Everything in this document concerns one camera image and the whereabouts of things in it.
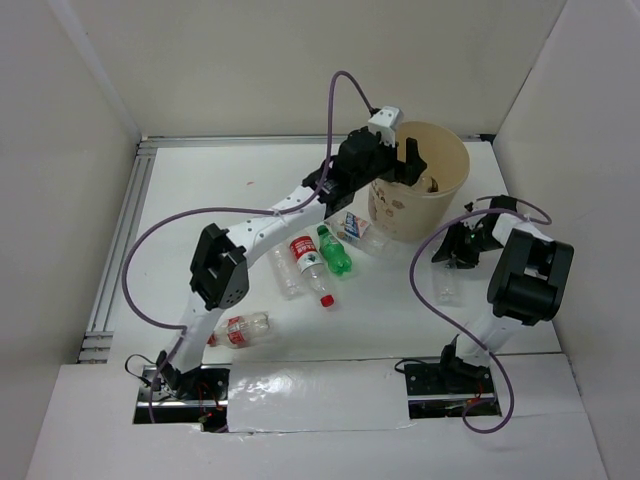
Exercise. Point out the clear bottle white cap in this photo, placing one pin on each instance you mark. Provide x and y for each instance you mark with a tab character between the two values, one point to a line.
285	271

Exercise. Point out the blue white label bottle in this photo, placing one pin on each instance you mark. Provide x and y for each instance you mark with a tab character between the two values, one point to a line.
360	234

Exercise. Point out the red label water bottle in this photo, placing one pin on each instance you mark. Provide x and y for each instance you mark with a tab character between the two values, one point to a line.
312	268

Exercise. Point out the red cola bottle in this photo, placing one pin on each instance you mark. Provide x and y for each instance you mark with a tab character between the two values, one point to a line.
241	331

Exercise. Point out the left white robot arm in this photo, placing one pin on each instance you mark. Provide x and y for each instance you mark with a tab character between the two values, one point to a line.
223	257

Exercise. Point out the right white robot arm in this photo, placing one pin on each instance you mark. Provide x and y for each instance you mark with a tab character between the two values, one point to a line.
526	288

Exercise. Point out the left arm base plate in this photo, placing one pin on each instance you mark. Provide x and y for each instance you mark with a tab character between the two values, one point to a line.
204	406

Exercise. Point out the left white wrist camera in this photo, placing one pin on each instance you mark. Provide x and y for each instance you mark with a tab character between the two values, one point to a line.
384	124

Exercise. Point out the green plastic bottle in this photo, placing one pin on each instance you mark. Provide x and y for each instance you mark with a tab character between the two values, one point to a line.
333	252

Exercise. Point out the black cap dark bottle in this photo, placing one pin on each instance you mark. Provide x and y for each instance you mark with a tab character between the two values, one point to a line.
427	184

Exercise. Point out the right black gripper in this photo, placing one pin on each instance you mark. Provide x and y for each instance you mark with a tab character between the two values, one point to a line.
453	245

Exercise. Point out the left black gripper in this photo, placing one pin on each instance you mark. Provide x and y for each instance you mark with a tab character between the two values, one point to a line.
413	167

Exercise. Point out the white taped cover sheet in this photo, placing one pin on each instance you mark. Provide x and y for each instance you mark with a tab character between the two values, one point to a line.
324	396

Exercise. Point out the beige paper bucket bin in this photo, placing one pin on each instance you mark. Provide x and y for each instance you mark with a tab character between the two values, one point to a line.
404	214

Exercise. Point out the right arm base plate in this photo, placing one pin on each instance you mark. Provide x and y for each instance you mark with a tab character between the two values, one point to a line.
433	392

